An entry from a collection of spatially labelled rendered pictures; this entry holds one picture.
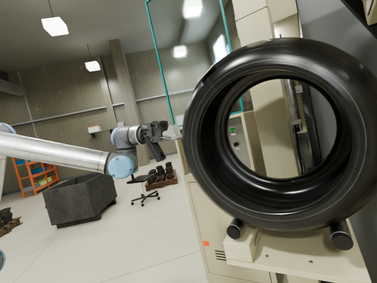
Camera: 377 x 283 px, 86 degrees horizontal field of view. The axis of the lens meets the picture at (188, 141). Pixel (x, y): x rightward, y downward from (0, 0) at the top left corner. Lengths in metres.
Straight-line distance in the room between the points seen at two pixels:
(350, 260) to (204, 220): 1.07
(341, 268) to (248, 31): 0.87
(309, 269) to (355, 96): 0.47
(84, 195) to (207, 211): 2.72
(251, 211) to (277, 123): 0.44
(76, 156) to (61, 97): 10.86
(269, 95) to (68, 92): 11.07
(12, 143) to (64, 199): 3.24
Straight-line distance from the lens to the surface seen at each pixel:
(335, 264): 0.76
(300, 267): 0.74
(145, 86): 10.95
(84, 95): 11.37
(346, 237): 0.66
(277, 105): 0.94
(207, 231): 1.69
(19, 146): 0.95
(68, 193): 4.08
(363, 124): 0.57
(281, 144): 0.96
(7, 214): 5.78
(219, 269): 1.84
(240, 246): 0.74
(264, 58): 0.58
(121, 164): 0.82
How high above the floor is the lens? 1.26
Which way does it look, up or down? 4 degrees down
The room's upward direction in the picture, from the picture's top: 13 degrees counter-clockwise
